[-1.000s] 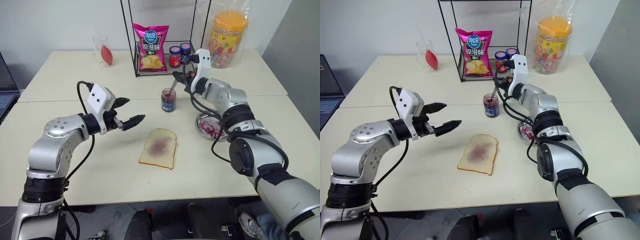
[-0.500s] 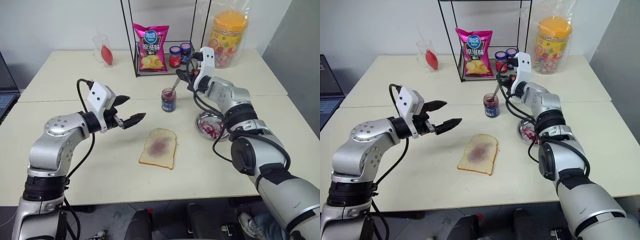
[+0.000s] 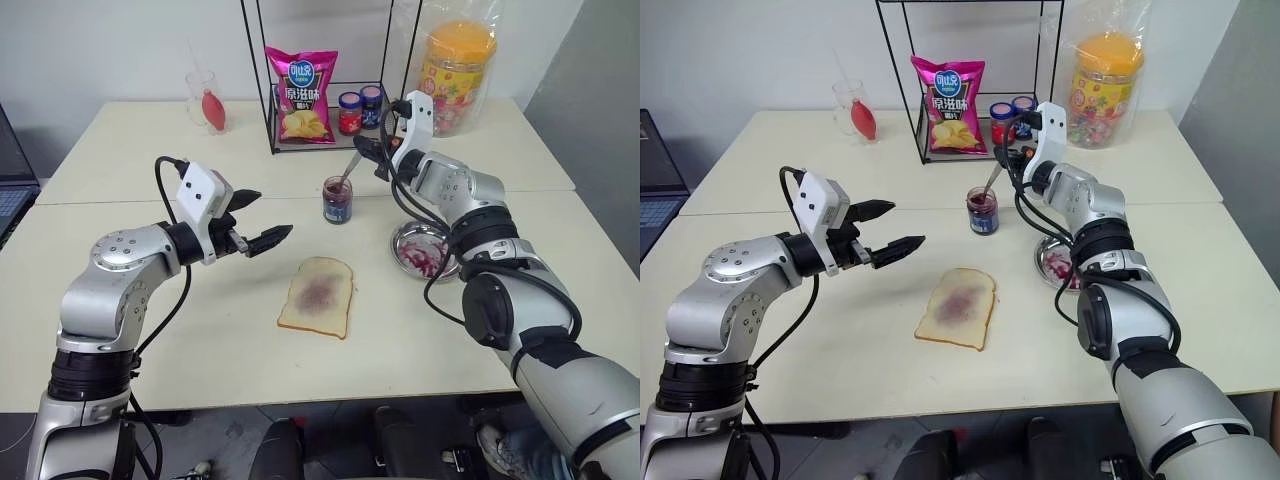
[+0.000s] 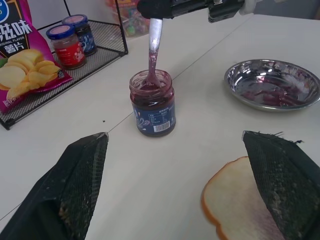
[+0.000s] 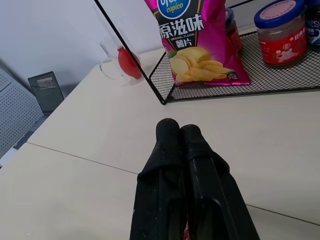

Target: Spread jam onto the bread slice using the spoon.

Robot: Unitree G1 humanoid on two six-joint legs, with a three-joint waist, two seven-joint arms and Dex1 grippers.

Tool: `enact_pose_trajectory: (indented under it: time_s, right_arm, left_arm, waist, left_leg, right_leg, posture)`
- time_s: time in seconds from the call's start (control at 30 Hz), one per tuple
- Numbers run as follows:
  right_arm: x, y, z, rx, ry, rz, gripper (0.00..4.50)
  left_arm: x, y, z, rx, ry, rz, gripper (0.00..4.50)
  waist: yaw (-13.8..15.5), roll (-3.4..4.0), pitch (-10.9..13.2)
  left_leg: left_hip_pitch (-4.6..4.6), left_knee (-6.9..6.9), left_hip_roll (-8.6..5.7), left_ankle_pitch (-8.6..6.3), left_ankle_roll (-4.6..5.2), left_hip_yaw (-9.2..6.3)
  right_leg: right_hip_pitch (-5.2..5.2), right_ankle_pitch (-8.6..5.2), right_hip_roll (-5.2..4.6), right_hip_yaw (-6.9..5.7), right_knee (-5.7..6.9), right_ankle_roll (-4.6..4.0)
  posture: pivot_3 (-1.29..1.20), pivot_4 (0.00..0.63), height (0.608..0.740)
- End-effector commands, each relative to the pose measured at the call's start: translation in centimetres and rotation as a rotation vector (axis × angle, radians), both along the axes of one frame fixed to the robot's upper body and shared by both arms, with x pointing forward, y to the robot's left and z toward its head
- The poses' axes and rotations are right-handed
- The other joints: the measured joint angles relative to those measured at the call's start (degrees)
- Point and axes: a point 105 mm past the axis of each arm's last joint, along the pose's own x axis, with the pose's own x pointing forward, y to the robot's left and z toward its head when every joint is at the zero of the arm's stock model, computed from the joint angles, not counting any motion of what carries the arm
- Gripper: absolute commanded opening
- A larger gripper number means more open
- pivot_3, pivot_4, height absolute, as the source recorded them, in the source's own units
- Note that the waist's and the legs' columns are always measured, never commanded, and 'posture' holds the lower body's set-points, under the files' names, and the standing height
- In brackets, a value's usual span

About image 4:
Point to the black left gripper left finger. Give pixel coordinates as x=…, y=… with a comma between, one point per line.
x=62, y=190

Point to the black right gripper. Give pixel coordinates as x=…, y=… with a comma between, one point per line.
x=220, y=8

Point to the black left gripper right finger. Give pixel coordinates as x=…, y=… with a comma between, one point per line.
x=287, y=180

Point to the metal spoon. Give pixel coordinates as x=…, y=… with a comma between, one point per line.
x=155, y=37

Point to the white bread slice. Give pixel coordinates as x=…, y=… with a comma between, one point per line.
x=232, y=200

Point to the open blue-label jam jar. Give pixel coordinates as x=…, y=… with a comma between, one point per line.
x=153, y=112

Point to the colourful snack package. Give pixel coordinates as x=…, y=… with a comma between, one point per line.
x=132, y=27

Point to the blue-label lidded jar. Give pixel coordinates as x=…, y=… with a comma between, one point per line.
x=86, y=40

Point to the round metal plate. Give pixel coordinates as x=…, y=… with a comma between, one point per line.
x=270, y=85

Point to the red-label lidded jar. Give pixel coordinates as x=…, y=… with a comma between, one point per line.
x=68, y=52

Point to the purple potato chips bag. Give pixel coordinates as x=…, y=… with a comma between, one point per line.
x=22, y=62

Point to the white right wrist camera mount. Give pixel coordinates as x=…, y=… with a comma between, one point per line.
x=248, y=5

